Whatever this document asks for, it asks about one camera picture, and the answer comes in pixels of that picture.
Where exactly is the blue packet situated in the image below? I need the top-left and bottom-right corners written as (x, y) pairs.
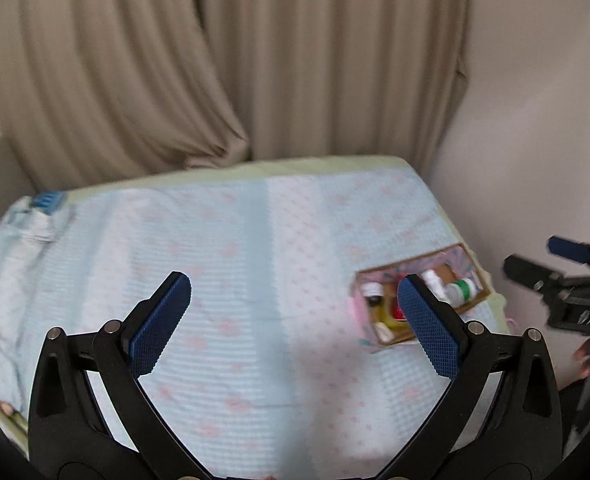
top-left (30, 190), bottom-right (67, 217)

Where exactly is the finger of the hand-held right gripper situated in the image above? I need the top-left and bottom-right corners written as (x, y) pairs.
top-left (548, 236), bottom-right (590, 277)
top-left (504, 254), bottom-right (566, 302)

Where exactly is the person's right hand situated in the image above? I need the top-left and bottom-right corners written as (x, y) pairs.
top-left (573, 342), bottom-right (590, 379)

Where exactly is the beige curtain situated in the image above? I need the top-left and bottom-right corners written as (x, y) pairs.
top-left (190, 0), bottom-right (472, 181)
top-left (0, 0), bottom-right (249, 192)

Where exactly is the white bottle with green label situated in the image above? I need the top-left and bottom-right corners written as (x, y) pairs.
top-left (421, 270), bottom-right (448, 302)

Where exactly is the pink patterned cardboard box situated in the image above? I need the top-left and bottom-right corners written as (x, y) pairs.
top-left (350, 242), bottom-right (490, 349)

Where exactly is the pale green mattress cover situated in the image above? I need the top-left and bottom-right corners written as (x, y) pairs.
top-left (60, 154), bottom-right (510, 321)

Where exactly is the blue checkered bed sheet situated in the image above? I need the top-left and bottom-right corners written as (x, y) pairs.
top-left (25, 165), bottom-right (506, 478)

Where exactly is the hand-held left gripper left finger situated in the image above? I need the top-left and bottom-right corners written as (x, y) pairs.
top-left (28, 271), bottom-right (211, 480)

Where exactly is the colourful printed cloth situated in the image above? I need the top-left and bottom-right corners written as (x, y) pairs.
top-left (0, 387), bottom-right (28, 443)

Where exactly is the white jar with green label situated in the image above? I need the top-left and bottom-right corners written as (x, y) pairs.
top-left (447, 280), bottom-right (478, 307)

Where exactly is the crumpled light blue quilt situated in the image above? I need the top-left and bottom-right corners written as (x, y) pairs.
top-left (0, 197), bottom-right (76, 396)

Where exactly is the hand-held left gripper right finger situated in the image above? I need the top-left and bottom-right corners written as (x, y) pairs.
top-left (379, 273), bottom-right (563, 480)

